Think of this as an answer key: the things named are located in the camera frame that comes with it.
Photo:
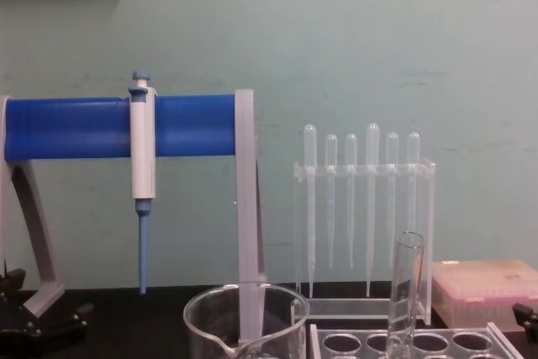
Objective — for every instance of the blue and grey pipette stand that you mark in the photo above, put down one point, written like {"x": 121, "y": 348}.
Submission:
{"x": 63, "y": 132}

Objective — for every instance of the clear test tube rack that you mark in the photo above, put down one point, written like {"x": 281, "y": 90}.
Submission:
{"x": 501, "y": 343}

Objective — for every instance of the glass beaker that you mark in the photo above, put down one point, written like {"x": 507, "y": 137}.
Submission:
{"x": 201, "y": 327}

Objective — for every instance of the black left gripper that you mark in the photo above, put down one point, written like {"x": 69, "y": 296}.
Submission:
{"x": 12, "y": 338}

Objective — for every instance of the pink pipette tip box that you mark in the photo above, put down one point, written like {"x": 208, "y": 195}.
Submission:
{"x": 483, "y": 287}

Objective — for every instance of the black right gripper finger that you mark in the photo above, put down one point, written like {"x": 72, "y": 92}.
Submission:
{"x": 527, "y": 316}

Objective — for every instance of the white and blue pipette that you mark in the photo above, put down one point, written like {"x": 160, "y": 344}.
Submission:
{"x": 141, "y": 157}

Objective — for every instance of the short clear plastic dropper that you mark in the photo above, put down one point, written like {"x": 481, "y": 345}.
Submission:
{"x": 413, "y": 149}

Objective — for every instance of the clear acrylic dropper rack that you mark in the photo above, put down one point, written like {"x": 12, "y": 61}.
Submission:
{"x": 357, "y": 307}

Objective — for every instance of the glass test tube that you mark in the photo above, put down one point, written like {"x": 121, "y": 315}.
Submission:
{"x": 402, "y": 296}

